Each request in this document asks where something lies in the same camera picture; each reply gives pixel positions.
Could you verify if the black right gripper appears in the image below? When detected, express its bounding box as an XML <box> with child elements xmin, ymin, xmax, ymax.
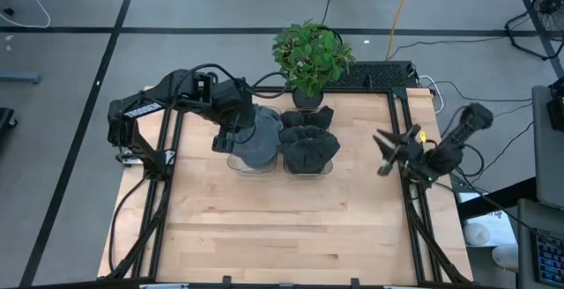
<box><xmin>372</xmin><ymin>123</ymin><xmax>427</xmax><ymax>178</ymax></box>

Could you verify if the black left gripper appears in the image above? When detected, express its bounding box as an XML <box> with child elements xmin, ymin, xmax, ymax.
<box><xmin>211</xmin><ymin>97</ymin><xmax>258</xmax><ymax>155</ymax></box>

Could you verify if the light grey baseball cap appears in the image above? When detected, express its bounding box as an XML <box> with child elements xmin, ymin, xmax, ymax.
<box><xmin>231</xmin><ymin>104</ymin><xmax>284</xmax><ymax>170</ymax></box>

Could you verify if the dark grey baseball cap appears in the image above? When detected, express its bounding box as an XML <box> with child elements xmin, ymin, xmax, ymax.
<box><xmin>279</xmin><ymin>105</ymin><xmax>335</xmax><ymax>130</ymax></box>
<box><xmin>278</xmin><ymin>124</ymin><xmax>342</xmax><ymax>175</ymax></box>

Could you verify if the clear plastic bin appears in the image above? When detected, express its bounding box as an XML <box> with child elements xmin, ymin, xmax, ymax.
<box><xmin>226</xmin><ymin>103</ymin><xmax>284</xmax><ymax>176</ymax></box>
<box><xmin>281</xmin><ymin>106</ymin><xmax>335</xmax><ymax>178</ymax></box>

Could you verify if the black perforated box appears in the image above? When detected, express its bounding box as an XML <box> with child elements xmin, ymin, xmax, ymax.
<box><xmin>337</xmin><ymin>61</ymin><xmax>419</xmax><ymax>91</ymax></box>

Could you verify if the black plant pot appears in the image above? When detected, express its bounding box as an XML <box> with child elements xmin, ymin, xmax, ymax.
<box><xmin>292</xmin><ymin>89</ymin><xmax>325</xmax><ymax>111</ymax></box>

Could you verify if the green leafy plant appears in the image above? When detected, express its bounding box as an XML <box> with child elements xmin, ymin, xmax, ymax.
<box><xmin>271</xmin><ymin>20</ymin><xmax>358</xmax><ymax>99</ymax></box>

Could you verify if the white paper roll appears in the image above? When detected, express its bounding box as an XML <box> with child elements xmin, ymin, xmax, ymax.
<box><xmin>491</xmin><ymin>241</ymin><xmax>521</xmax><ymax>273</ymax></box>
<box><xmin>462</xmin><ymin>221</ymin><xmax>492</xmax><ymax>248</ymax></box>

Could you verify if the keypad with coloured keys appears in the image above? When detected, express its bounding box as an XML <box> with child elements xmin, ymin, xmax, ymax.
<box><xmin>534</xmin><ymin>231</ymin><xmax>564</xmax><ymax>288</ymax></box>

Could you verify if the black aluminium frame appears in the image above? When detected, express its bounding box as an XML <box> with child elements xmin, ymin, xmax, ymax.
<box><xmin>104</xmin><ymin>84</ymin><xmax>473</xmax><ymax>289</ymax></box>

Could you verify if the yellow hanging cable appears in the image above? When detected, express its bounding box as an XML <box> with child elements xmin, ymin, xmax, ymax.
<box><xmin>386</xmin><ymin>0</ymin><xmax>418</xmax><ymax>61</ymax></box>

